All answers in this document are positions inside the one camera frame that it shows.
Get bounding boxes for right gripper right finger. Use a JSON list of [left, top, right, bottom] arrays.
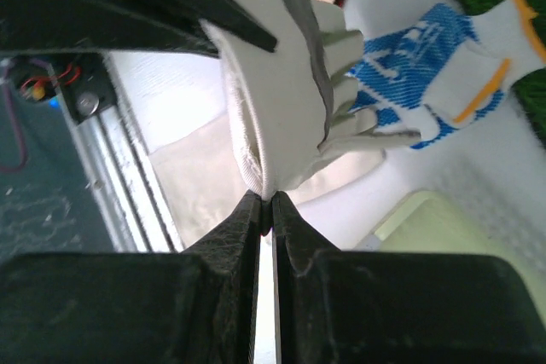
[[271, 193, 545, 363]]

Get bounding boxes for green plastic storage basket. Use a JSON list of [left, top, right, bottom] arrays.
[[366, 191, 545, 316]]

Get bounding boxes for grey striped canvas glove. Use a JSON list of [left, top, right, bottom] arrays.
[[205, 0, 421, 200]]

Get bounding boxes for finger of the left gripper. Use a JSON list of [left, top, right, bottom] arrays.
[[1, 0, 277, 56]]

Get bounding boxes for blue white knit gloves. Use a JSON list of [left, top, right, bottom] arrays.
[[347, 0, 546, 151]]

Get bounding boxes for beige canvas work glove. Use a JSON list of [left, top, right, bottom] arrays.
[[150, 114, 385, 247]]

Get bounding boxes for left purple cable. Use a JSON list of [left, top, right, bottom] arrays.
[[0, 56, 48, 176]]

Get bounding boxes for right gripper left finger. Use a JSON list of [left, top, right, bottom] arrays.
[[1, 193, 261, 363]]

